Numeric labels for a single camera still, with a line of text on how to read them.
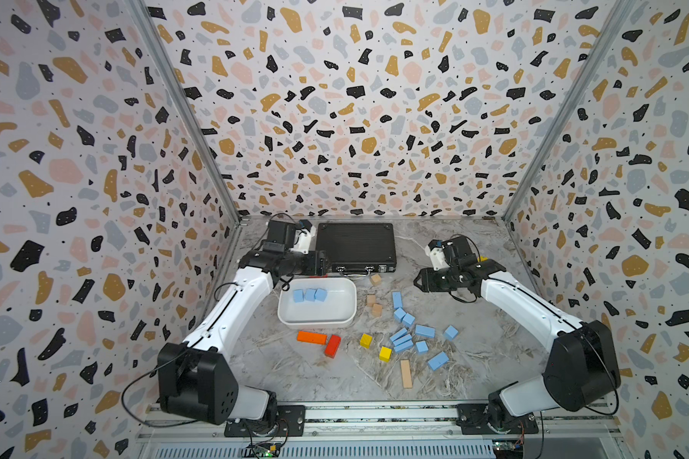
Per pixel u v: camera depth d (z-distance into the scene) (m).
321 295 0.96
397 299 0.97
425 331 0.90
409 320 0.90
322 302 0.97
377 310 0.94
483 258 1.09
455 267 0.68
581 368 0.43
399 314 0.92
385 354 0.84
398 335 0.87
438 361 0.84
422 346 0.85
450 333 0.88
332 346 0.86
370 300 0.95
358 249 1.08
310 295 0.95
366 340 0.85
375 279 1.00
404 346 0.85
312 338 0.88
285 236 0.64
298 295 0.95
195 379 0.40
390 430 0.73
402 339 0.86
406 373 0.81
